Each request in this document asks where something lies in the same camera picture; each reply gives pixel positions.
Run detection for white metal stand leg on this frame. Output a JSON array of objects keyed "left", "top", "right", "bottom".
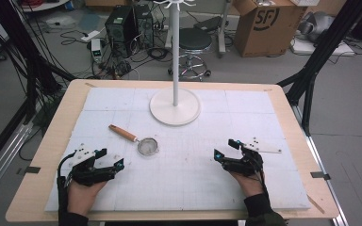
[{"left": 217, "top": 0, "right": 234, "bottom": 59}]

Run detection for black metal frame post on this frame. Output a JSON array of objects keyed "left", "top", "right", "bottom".
[
  {"left": 0, "top": 0, "right": 78, "bottom": 125},
  {"left": 276, "top": 0, "right": 362, "bottom": 137}
]

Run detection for metal strainer with wooden handle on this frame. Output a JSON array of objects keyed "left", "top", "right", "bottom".
[{"left": 107, "top": 123, "right": 160, "bottom": 157}]

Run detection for large printed cardboard box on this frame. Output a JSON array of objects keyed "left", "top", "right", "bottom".
[{"left": 233, "top": 0, "right": 309, "bottom": 58}]

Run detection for black round stool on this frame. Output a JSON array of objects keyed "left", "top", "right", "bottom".
[{"left": 168, "top": 27, "right": 213, "bottom": 82}]

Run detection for aluminium rail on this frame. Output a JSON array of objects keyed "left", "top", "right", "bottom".
[
  {"left": 0, "top": 121, "right": 35, "bottom": 206},
  {"left": 291, "top": 104, "right": 351, "bottom": 226}
]

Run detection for plain cardboard box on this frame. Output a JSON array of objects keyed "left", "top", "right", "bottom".
[{"left": 84, "top": 0, "right": 133, "bottom": 8}]

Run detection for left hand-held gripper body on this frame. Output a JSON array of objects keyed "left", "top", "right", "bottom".
[{"left": 65, "top": 143, "right": 117, "bottom": 188}]

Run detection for person's right hand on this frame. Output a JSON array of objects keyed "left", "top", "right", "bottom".
[{"left": 230, "top": 170, "right": 266, "bottom": 200}]

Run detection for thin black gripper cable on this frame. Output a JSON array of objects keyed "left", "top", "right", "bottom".
[{"left": 255, "top": 168, "right": 270, "bottom": 197}]

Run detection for white stand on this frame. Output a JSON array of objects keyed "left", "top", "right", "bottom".
[{"left": 149, "top": 0, "right": 202, "bottom": 127}]

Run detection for person's left hand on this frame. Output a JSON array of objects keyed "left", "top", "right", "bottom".
[{"left": 67, "top": 179, "right": 108, "bottom": 218}]

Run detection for round white table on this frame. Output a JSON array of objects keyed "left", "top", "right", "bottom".
[{"left": 20, "top": 0, "right": 72, "bottom": 13}]

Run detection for white device with display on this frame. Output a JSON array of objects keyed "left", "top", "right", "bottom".
[{"left": 90, "top": 38, "right": 104, "bottom": 64}]

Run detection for black computer tower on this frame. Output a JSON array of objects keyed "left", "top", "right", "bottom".
[
  {"left": 104, "top": 5, "right": 137, "bottom": 59},
  {"left": 134, "top": 3, "right": 156, "bottom": 49}
]

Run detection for white power strip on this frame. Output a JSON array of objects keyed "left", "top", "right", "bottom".
[{"left": 80, "top": 29, "right": 102, "bottom": 43}]

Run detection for white flat board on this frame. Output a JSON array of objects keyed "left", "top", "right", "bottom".
[{"left": 289, "top": 37, "right": 356, "bottom": 57}]

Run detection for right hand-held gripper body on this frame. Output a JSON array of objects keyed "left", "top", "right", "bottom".
[{"left": 222, "top": 137, "right": 283, "bottom": 177}]

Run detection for white foam mat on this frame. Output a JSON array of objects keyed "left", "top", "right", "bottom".
[{"left": 43, "top": 87, "right": 312, "bottom": 212}]

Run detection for grey bag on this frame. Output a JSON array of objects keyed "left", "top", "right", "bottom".
[{"left": 297, "top": 11, "right": 337, "bottom": 44}]

